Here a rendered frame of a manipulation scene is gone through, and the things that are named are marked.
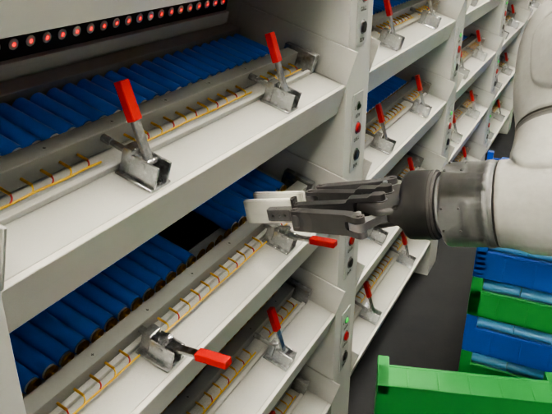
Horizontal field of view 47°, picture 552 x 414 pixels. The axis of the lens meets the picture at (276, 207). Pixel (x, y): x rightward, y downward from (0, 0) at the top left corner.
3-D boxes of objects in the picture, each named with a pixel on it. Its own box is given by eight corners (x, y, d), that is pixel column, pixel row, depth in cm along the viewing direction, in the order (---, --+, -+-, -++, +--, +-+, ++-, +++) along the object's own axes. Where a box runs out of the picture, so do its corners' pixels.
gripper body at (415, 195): (448, 158, 69) (368, 162, 74) (430, 185, 62) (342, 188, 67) (455, 221, 72) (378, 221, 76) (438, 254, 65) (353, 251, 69)
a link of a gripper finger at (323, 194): (388, 187, 70) (393, 182, 71) (302, 186, 76) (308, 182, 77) (393, 219, 71) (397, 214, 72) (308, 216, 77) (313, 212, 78)
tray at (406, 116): (439, 117, 156) (463, 66, 149) (352, 209, 107) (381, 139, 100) (366, 85, 162) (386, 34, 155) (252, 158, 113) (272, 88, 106)
